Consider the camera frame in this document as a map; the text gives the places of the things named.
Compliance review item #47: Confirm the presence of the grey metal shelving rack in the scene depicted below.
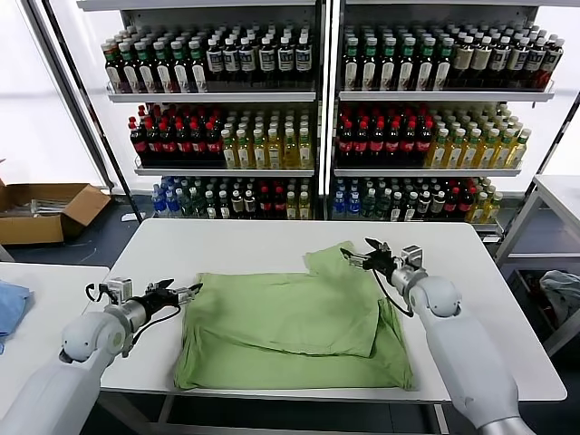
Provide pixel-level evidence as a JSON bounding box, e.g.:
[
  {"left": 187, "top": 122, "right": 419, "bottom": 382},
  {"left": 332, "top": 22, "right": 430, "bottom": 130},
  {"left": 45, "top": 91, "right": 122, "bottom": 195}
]
[
  {"left": 76, "top": 0, "right": 334, "bottom": 223},
  {"left": 333, "top": 0, "right": 556, "bottom": 237}
]

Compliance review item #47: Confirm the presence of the dark drink bottle blue label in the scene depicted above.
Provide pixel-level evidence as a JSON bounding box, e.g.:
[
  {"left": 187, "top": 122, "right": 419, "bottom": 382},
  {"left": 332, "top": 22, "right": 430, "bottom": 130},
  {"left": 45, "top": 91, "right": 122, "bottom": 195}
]
[
  {"left": 488, "top": 38, "right": 509, "bottom": 90},
  {"left": 523, "top": 40, "right": 546, "bottom": 90},
  {"left": 223, "top": 39, "right": 241, "bottom": 92},
  {"left": 276, "top": 38, "right": 295, "bottom": 92},
  {"left": 258, "top": 38, "right": 277, "bottom": 92},
  {"left": 207, "top": 39, "right": 227, "bottom": 92},
  {"left": 238, "top": 38, "right": 257, "bottom": 92},
  {"left": 295, "top": 38, "right": 314, "bottom": 92},
  {"left": 506, "top": 39, "right": 527, "bottom": 90}
]

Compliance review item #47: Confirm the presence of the dark tea bottle green label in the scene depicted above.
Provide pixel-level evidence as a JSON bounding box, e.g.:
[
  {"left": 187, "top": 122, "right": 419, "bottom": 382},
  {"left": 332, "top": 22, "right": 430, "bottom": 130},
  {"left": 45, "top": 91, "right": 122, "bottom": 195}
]
[
  {"left": 155, "top": 42, "right": 174, "bottom": 95},
  {"left": 343, "top": 39, "right": 362, "bottom": 92},
  {"left": 379, "top": 39, "right": 399, "bottom": 92},
  {"left": 397, "top": 39, "right": 417, "bottom": 92},
  {"left": 433, "top": 39, "right": 454, "bottom": 92},
  {"left": 138, "top": 42, "right": 158, "bottom": 95},
  {"left": 415, "top": 39, "right": 435, "bottom": 92},
  {"left": 171, "top": 41, "right": 191, "bottom": 95},
  {"left": 188, "top": 40, "right": 209, "bottom": 95},
  {"left": 361, "top": 39, "right": 380, "bottom": 92},
  {"left": 105, "top": 41, "right": 123, "bottom": 95},
  {"left": 121, "top": 43, "right": 140, "bottom": 95}
]

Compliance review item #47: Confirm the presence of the open cardboard box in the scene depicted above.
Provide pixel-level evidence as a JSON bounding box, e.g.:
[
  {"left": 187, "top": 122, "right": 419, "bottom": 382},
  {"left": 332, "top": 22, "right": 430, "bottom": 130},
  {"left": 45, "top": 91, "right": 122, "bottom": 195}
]
[{"left": 0, "top": 182, "right": 113, "bottom": 247}]

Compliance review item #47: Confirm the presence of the light green t-shirt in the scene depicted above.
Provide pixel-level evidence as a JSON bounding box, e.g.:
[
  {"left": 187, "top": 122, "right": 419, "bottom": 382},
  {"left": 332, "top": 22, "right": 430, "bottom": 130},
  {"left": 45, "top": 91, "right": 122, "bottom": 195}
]
[{"left": 174, "top": 242, "right": 416, "bottom": 393}]

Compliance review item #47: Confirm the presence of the grey work table frame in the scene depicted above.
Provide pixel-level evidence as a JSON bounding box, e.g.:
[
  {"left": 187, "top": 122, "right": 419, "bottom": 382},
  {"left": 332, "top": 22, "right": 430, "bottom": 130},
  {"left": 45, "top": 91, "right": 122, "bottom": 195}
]
[{"left": 147, "top": 391, "right": 454, "bottom": 435}]

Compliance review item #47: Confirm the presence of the grey metal frame table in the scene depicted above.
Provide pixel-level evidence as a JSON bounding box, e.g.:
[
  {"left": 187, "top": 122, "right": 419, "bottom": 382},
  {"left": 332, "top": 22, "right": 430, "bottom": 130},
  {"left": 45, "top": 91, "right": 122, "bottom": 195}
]
[{"left": 491, "top": 175, "right": 580, "bottom": 359}]

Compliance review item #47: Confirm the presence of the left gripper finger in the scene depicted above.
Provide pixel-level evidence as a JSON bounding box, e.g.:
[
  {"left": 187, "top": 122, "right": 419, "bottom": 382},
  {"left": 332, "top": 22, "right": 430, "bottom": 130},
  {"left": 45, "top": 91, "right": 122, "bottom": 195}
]
[
  {"left": 144, "top": 278, "right": 176, "bottom": 295},
  {"left": 169, "top": 283, "right": 204, "bottom": 304}
]

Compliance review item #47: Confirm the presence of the grey black window post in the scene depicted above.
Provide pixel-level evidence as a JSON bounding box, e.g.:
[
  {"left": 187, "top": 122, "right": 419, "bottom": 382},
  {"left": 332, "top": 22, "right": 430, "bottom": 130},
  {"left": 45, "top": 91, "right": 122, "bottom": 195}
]
[{"left": 24, "top": 0, "right": 137, "bottom": 223}]

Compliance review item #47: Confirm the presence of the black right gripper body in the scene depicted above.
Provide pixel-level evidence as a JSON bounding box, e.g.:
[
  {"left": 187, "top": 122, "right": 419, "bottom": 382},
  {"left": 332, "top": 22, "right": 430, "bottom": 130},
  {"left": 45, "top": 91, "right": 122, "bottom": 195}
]
[{"left": 370, "top": 252, "right": 403, "bottom": 279}]

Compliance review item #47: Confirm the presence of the red crumpled cloth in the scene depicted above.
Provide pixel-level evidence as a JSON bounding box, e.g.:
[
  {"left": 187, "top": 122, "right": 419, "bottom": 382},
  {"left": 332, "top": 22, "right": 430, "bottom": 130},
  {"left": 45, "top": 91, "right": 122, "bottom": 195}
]
[{"left": 527, "top": 278, "right": 556, "bottom": 327}]

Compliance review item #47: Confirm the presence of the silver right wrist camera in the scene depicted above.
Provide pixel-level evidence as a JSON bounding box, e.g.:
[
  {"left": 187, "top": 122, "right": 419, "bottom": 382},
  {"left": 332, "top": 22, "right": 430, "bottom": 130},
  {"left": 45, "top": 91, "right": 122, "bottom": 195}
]
[{"left": 401, "top": 244, "right": 427, "bottom": 273}]

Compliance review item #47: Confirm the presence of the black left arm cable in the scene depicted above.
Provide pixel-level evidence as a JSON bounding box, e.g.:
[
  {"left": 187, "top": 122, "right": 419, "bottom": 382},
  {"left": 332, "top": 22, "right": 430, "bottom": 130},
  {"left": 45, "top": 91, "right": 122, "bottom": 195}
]
[{"left": 85, "top": 283, "right": 185, "bottom": 359}]

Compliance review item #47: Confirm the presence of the pale crumpled cloth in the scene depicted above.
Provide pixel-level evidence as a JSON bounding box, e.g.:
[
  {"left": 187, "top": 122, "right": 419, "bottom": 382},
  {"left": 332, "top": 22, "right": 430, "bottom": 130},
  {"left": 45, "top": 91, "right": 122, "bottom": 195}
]
[{"left": 537, "top": 270, "right": 580, "bottom": 327}]

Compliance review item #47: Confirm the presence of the dark drink bottle beige label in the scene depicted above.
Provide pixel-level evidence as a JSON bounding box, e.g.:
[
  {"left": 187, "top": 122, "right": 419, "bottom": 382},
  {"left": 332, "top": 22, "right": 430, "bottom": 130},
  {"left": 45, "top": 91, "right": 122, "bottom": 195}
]
[
  {"left": 470, "top": 38, "right": 491, "bottom": 90},
  {"left": 452, "top": 38, "right": 473, "bottom": 90}
]

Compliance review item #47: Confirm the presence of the blue folded cloth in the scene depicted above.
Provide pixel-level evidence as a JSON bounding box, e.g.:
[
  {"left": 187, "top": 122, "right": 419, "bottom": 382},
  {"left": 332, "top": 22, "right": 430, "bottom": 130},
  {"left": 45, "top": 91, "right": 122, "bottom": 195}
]
[{"left": 0, "top": 279, "right": 35, "bottom": 341}]

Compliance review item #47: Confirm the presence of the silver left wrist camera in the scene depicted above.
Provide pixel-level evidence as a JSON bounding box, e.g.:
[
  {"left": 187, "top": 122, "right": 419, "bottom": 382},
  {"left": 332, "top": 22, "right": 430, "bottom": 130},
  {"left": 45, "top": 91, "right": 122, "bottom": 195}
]
[{"left": 106, "top": 275, "right": 135, "bottom": 305}]

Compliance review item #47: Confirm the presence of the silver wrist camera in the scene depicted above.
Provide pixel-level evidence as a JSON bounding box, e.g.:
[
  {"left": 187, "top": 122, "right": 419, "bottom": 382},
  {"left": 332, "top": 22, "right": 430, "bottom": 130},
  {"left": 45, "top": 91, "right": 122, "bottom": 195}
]
[
  {"left": 401, "top": 244, "right": 427, "bottom": 273},
  {"left": 106, "top": 275, "right": 135, "bottom": 305}
]

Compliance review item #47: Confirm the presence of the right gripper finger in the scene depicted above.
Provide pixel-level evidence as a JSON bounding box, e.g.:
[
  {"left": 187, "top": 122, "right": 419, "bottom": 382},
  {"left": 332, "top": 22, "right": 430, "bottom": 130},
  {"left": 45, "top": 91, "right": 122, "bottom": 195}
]
[
  {"left": 364, "top": 237, "right": 392, "bottom": 256},
  {"left": 340, "top": 247, "right": 374, "bottom": 269}
]

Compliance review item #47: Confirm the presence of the silver metal rods bundle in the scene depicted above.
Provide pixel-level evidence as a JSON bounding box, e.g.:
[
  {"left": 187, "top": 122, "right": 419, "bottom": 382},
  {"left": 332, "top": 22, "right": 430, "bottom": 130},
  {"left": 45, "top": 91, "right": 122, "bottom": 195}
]
[{"left": 24, "top": 198, "right": 73, "bottom": 219}]

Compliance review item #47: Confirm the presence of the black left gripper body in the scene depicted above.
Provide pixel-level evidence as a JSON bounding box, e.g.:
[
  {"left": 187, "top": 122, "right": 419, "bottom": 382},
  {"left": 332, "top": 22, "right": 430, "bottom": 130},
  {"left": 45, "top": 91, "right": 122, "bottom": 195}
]
[{"left": 134, "top": 291, "right": 182, "bottom": 319}]

